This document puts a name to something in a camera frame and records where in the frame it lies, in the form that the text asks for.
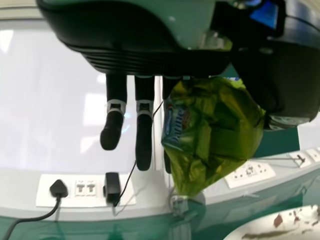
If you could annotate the plate with brown leaf pattern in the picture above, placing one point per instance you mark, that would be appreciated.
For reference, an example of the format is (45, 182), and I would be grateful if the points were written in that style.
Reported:
(262, 225)

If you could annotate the yellow-green biscuit packet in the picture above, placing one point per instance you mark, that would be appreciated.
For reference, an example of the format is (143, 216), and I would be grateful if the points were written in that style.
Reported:
(215, 130)

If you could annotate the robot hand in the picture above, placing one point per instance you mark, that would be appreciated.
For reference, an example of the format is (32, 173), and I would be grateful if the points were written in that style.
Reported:
(140, 37)

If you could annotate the small white socket plate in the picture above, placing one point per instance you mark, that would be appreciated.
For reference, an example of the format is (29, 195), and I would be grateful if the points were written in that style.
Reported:
(300, 158)

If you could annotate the white socket strip with jacks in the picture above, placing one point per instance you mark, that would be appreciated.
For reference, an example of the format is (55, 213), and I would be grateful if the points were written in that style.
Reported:
(85, 197)

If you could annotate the black power adapter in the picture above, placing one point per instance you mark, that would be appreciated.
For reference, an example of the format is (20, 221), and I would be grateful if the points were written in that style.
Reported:
(112, 185)

